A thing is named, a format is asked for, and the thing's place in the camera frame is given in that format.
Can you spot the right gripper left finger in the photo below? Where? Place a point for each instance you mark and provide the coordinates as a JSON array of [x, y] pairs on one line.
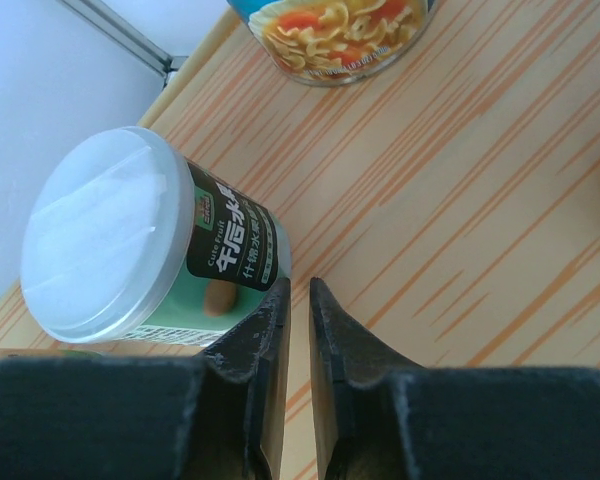
[[218, 414]]

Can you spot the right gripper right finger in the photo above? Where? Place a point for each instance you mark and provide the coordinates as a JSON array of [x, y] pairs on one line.
[[380, 415]]

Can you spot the green can white lid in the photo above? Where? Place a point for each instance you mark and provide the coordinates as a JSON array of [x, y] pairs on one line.
[[128, 240]]

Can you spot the blue soup can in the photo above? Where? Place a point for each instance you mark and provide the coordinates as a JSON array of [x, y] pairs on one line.
[[328, 43]]

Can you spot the yellow can white lid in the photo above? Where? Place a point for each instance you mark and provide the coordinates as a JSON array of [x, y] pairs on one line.
[[42, 353]]

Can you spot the wooden cube counter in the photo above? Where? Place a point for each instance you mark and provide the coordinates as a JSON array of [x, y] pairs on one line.
[[450, 202]]

